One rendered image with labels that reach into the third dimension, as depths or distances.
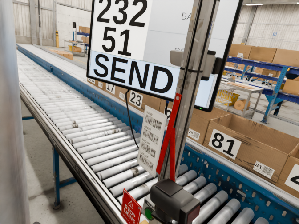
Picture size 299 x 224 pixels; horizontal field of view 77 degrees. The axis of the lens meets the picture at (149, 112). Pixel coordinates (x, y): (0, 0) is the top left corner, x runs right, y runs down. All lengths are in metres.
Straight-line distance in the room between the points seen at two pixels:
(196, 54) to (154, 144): 0.26
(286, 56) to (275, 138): 4.40
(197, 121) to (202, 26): 0.80
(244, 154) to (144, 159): 0.62
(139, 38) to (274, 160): 0.79
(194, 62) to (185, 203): 0.31
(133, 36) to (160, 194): 0.47
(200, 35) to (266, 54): 5.32
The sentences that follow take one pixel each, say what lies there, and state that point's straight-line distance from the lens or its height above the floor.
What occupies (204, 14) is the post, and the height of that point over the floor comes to 1.48.
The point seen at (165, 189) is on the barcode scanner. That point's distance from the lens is 0.49.
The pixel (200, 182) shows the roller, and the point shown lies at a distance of 1.12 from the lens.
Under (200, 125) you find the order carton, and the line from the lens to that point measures 1.15.
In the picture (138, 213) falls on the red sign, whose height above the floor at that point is 0.88.
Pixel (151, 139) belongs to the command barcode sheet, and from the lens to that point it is 0.54.
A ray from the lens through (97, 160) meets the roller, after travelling 1.14.
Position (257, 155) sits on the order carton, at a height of 0.98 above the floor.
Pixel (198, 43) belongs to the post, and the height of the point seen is 1.42.
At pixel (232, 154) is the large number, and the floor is 0.92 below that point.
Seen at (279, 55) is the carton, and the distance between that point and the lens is 5.64.
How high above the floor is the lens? 1.41
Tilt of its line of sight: 20 degrees down
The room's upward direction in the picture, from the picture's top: 9 degrees clockwise
